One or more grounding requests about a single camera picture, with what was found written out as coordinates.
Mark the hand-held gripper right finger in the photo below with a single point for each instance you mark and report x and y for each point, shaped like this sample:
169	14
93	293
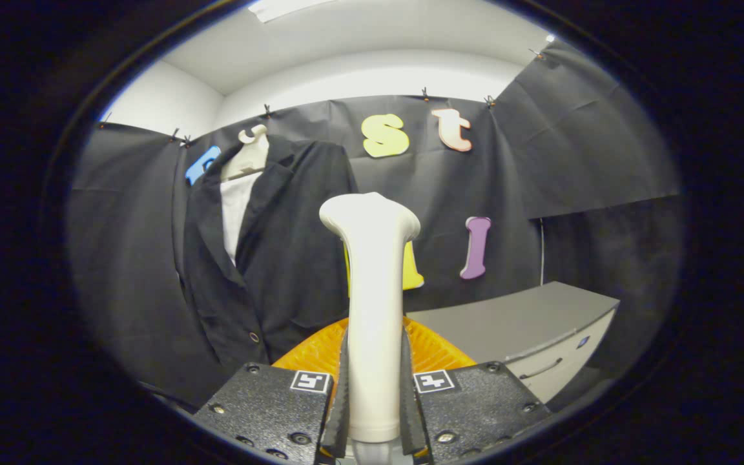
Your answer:
409	413

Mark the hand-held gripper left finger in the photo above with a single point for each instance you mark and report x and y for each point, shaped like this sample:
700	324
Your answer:
340	413

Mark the white garment steamer head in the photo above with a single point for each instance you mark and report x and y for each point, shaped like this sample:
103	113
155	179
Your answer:
375	290

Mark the black jacket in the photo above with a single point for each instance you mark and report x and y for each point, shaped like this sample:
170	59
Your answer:
288	258

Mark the grey cabinet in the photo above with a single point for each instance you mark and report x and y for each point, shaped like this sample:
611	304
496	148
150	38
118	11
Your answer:
514	316

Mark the white mannequin torso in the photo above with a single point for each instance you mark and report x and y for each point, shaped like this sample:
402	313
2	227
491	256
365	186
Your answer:
236	213

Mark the black backdrop cloth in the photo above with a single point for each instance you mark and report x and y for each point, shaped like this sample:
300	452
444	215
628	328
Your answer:
507	194

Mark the large ceiling light panel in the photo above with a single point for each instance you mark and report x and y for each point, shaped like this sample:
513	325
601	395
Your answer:
281	9

